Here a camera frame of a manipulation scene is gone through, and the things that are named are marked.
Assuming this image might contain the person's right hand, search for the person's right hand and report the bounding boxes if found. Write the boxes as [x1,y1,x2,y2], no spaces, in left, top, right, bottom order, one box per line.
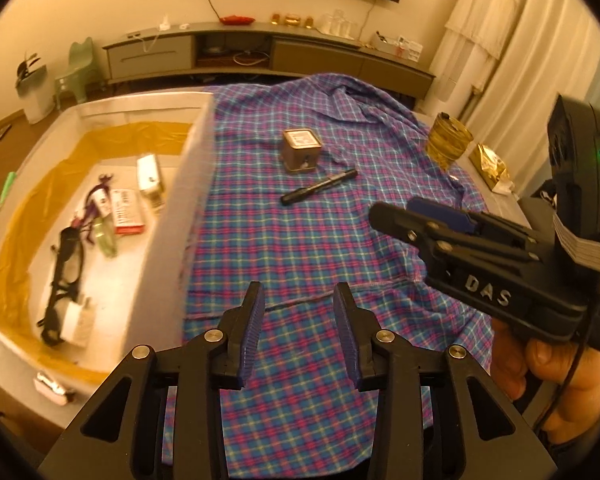
[490,310,600,446]

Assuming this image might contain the white bin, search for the white bin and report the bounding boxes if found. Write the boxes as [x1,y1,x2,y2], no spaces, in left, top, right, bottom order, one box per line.
[15,65,56,124]

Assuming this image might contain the square metal tin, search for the square metal tin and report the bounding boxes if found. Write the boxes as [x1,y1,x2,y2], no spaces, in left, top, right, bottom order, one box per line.
[281,129,323,173]

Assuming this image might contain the shiny silver item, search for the shiny silver item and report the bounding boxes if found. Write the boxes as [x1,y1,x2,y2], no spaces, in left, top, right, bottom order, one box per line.
[34,372,76,407]

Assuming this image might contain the white foam box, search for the white foam box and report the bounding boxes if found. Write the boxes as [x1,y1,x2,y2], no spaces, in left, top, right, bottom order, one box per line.
[0,91,216,401]

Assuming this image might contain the small green stick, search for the small green stick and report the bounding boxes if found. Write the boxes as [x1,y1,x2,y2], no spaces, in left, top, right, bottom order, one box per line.
[0,172,19,206]

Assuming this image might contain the white curtain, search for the white curtain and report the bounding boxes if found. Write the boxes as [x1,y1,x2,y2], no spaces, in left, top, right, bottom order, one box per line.
[430,0,600,133]

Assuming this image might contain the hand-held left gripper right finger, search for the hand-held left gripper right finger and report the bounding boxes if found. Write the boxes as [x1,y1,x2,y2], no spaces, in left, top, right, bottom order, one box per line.
[332,282,558,480]

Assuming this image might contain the clear drinking glasses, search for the clear drinking glasses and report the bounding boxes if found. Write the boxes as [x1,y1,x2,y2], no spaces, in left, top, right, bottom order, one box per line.
[320,10,358,38]

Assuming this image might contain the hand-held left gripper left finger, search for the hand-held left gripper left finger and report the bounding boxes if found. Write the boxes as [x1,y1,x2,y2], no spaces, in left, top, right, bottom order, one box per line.
[37,281,266,480]

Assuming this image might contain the yellow plastic liner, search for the yellow plastic liner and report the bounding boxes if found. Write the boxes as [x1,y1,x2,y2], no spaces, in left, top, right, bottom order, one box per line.
[0,121,193,376]

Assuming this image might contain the gold foil bag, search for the gold foil bag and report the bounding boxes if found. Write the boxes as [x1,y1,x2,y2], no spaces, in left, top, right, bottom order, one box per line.
[467,142,513,193]

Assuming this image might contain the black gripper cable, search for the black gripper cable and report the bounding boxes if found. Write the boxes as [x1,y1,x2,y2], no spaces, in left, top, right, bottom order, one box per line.
[532,345,588,433]

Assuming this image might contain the small white boxes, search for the small white boxes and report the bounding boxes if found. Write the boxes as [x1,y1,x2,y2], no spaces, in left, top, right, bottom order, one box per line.
[375,31,424,61]

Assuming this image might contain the white charger block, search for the white charger block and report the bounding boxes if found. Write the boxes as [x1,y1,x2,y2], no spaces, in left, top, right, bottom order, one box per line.
[136,154,165,211]

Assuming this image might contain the green child chair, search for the green child chair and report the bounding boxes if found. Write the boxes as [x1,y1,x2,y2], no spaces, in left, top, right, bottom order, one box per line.
[55,36,101,106]

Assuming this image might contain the purple hair clip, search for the purple hair clip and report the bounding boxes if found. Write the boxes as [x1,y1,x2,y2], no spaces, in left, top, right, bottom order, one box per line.
[70,172,116,241]

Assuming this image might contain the black safety glasses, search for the black safety glasses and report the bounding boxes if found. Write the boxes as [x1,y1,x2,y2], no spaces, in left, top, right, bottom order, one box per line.
[36,226,88,347]

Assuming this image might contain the black item on bin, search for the black item on bin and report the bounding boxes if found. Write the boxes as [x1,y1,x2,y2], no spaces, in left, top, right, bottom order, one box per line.
[16,51,43,81]

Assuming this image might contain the white small box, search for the white small box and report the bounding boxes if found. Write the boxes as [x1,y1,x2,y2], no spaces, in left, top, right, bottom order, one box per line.
[60,297,97,348]

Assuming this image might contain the red card box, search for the red card box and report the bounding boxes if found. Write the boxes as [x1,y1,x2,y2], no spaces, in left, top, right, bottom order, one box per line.
[111,187,146,235]

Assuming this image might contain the plaid cloth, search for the plaid cloth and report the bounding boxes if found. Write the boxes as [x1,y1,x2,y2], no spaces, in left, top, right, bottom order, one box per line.
[162,74,531,466]

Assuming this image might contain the gold ornaments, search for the gold ornaments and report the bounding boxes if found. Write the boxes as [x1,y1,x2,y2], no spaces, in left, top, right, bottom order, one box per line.
[272,12,313,27]

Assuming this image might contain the black marker pen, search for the black marker pen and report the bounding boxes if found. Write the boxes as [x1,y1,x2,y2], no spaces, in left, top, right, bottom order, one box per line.
[280,169,358,206]

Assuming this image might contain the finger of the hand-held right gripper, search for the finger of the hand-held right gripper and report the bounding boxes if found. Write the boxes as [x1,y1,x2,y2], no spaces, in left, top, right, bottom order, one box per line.
[407,197,556,247]
[369,201,556,277]

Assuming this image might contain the long low tv cabinet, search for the long low tv cabinet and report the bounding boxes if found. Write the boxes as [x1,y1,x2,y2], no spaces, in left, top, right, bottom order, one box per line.
[102,21,437,111]

